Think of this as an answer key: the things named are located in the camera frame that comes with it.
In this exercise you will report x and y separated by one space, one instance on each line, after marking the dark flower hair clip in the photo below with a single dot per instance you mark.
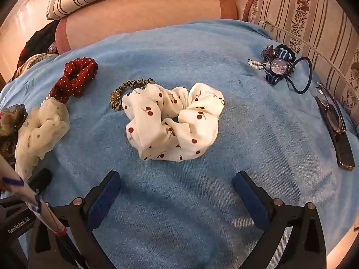
267 52

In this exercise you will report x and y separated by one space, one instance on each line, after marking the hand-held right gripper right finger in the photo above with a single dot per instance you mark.
249 201

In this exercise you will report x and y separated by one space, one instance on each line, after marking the light blue blanket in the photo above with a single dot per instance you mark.
252 131

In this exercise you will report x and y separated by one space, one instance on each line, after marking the dark glasses case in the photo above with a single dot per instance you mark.
343 151

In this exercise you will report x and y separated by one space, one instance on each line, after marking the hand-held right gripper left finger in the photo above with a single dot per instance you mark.
103 199

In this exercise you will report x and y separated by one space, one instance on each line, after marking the brown sheer scrunchie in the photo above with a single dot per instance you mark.
11 120

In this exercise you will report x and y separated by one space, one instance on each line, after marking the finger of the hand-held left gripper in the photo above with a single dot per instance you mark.
42 178

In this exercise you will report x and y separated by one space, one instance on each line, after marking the striped floral sofa backrest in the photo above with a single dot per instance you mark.
308 14

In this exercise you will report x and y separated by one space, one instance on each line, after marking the cream sheer dotted scrunchie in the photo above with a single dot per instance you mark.
39 134

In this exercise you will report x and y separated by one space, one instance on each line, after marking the pink bolster cushion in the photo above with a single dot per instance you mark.
145 19

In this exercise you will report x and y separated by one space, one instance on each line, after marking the purple-framed eyeglasses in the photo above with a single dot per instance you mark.
333 117

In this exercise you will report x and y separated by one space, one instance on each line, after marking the white cherry-print scrunchie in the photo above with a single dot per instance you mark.
145 117

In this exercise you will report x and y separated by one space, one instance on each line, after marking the dark clothes pile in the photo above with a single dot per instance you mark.
39 40

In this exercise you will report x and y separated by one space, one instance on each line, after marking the blue-faced wristwatch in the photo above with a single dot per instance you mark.
279 65

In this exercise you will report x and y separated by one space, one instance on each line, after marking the beige patterned cloth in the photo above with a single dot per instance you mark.
28 64

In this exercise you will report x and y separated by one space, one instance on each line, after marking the blue striped hair clip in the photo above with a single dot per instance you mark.
273 79

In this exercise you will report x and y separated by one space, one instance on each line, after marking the red polka-dot scrunchie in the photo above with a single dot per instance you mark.
75 78

